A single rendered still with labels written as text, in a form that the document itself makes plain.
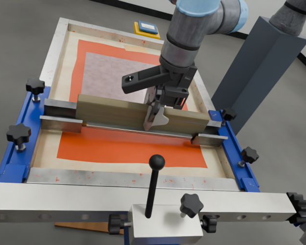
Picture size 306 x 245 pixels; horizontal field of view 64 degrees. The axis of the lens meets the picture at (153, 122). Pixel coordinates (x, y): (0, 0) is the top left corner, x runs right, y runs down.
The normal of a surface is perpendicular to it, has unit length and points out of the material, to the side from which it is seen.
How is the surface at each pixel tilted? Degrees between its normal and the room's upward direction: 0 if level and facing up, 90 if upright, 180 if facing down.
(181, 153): 0
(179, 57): 91
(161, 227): 0
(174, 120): 90
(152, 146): 0
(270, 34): 90
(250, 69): 90
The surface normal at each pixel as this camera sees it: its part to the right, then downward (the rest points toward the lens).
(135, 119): 0.12, 0.71
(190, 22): -0.25, 0.62
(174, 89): 0.28, -0.69
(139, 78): -0.29, -0.67
